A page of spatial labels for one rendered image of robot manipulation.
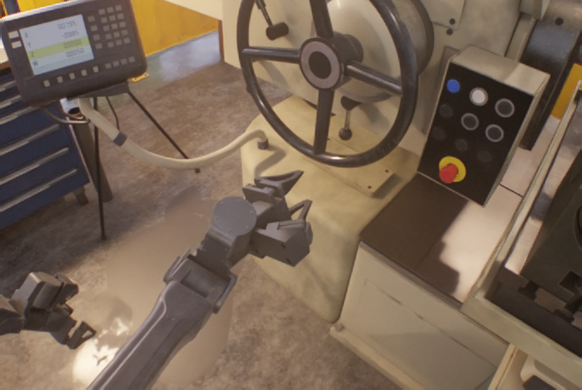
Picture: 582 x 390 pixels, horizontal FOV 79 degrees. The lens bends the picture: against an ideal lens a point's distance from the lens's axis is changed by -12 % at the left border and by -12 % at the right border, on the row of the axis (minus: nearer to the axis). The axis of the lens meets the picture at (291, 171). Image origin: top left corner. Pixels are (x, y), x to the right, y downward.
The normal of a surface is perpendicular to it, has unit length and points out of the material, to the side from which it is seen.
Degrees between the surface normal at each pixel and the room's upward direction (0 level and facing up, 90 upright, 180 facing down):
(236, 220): 17
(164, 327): 26
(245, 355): 0
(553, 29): 69
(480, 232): 0
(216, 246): 91
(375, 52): 88
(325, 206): 0
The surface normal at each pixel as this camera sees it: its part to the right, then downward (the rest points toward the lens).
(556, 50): -0.64, 0.29
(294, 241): 0.70, 0.12
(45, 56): 0.53, 0.29
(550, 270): -0.66, 0.48
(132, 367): 0.41, -0.81
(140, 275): 0.04, -0.75
